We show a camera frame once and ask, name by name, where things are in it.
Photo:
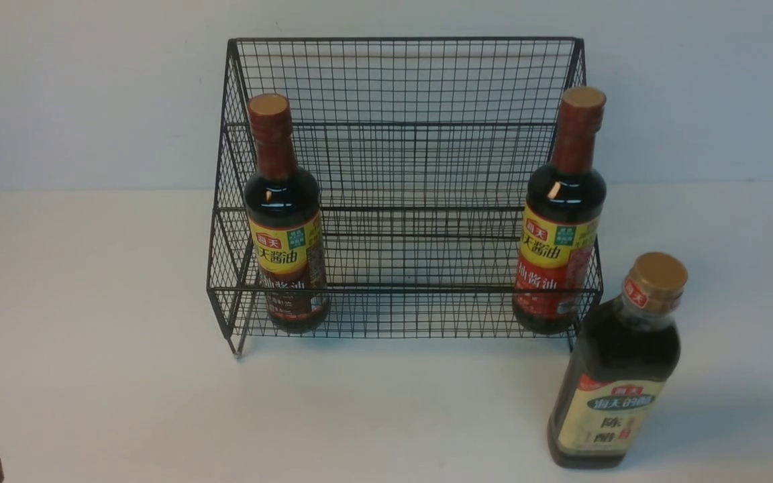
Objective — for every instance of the dark soy sauce bottle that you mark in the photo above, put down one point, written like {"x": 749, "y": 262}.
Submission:
{"x": 283, "y": 205}

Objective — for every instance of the red label soy sauce bottle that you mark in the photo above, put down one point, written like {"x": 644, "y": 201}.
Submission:
{"x": 559, "y": 226}

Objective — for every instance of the vinegar bottle gold cap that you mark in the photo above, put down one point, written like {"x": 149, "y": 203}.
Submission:
{"x": 624, "y": 354}

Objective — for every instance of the black wire rack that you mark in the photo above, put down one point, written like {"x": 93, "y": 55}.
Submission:
{"x": 422, "y": 148}

